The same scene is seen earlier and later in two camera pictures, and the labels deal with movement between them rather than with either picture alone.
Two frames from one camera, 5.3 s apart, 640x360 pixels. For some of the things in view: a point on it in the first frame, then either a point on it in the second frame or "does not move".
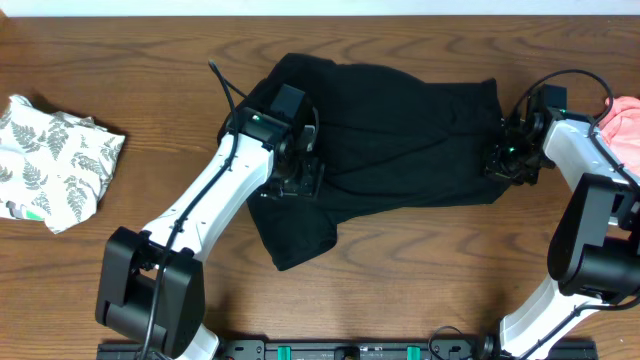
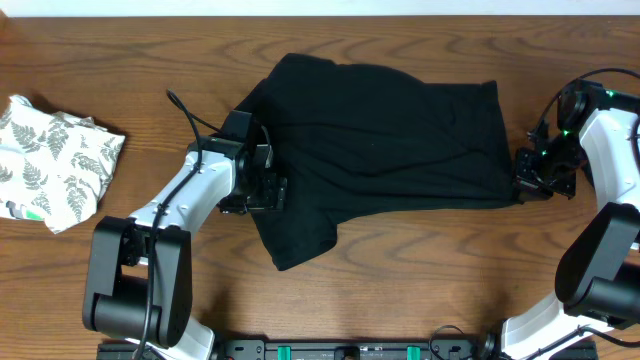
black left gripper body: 300,178 -> 259,193
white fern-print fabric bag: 54,167 does not move
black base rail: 341,347 does not move
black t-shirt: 391,144 does not move
